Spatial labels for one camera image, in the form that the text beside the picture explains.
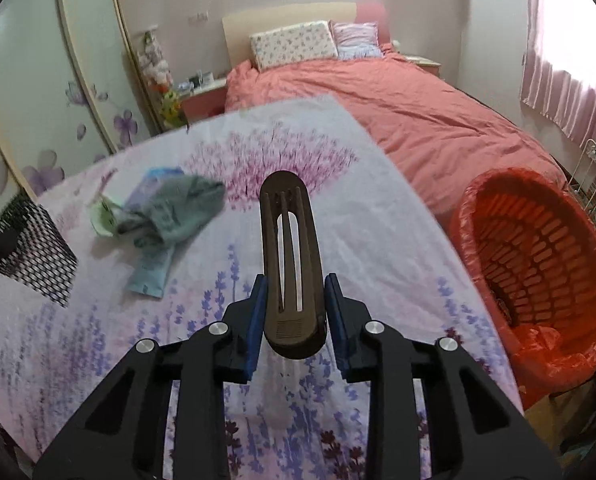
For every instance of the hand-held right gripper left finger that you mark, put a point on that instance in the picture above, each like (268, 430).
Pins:
(255, 330)

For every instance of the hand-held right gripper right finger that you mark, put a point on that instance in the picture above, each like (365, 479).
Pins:
(338, 325)

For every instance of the brown slotted plastic piece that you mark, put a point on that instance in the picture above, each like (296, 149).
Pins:
(290, 335)

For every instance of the black white patterned cloth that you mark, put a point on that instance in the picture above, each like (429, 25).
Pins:
(38, 255)

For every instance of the red plastic waste basket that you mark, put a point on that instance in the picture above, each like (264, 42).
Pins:
(528, 260)

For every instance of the floral print tablecloth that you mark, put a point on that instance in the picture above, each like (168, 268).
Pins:
(378, 270)

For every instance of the light blue sock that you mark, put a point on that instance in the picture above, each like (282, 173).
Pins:
(150, 272)

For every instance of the green white crumpled sock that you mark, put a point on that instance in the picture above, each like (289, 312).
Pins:
(105, 217)

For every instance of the dark green cloth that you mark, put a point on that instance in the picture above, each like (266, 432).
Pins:
(183, 205)

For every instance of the wardrobe with flower print doors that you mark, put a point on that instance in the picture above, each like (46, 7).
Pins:
(53, 85)

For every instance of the red plastic bag liner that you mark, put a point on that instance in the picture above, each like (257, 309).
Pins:
(553, 360)

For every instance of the pink bedside nightstand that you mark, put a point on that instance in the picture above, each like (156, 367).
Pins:
(203, 104)

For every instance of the bed with salmon duvet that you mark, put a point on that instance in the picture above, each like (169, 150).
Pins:
(428, 110)

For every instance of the stack of plush toys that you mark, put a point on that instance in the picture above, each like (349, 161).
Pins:
(155, 65)

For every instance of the white mug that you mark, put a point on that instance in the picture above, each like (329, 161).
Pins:
(207, 79)

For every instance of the beige bedside nightstand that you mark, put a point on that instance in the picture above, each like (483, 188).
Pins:
(428, 65)

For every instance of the floral print pillow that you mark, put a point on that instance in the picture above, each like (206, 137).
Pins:
(293, 42)

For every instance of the pink striped pillow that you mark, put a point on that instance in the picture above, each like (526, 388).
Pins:
(355, 37)

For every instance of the beige and pink headboard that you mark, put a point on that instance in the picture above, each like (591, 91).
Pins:
(278, 20)

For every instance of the pink curtain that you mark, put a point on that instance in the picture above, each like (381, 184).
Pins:
(563, 50)

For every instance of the white wall socket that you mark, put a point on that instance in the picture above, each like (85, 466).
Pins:
(198, 17)

